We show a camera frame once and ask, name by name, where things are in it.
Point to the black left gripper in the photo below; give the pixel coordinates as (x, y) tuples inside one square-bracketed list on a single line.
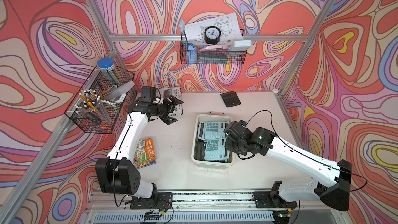
[(169, 107)]

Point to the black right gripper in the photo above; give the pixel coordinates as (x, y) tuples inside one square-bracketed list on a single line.
[(228, 145)]

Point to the teal calculator with display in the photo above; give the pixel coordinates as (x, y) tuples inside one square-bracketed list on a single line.
[(216, 151)]

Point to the light blue calculator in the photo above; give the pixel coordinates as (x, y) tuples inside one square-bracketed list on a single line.
[(211, 130)]

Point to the black calculator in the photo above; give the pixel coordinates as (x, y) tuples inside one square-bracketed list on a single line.
[(199, 150), (230, 99)]

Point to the cream plastic storage box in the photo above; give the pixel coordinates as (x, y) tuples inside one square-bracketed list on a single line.
[(210, 164)]

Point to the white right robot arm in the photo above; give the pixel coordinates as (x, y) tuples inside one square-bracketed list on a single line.
[(330, 180)]

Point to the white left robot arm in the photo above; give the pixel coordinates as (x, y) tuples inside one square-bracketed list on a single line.
[(116, 173)]

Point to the white box in side basket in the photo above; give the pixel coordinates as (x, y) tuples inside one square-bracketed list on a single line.
[(120, 91)]

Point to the colourful treehouse book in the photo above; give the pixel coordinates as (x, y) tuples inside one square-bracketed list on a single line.
[(145, 154)]

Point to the blue lid pencil jar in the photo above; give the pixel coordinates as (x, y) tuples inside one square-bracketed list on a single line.
[(109, 70)]

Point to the clear cup of pens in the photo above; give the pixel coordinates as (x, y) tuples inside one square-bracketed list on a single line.
[(91, 106)]

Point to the black round clock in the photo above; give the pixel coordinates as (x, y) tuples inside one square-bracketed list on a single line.
[(212, 35)]

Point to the white device in basket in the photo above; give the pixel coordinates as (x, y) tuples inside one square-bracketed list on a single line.
[(241, 45)]

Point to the white paper drawing sheet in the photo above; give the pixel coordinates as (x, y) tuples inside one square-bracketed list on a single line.
[(228, 25)]

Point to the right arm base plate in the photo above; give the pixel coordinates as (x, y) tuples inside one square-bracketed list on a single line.
[(266, 199)]

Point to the black wire side basket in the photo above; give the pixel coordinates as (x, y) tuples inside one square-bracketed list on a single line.
[(100, 84)]

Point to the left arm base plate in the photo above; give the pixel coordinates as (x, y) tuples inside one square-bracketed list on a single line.
[(163, 200)]

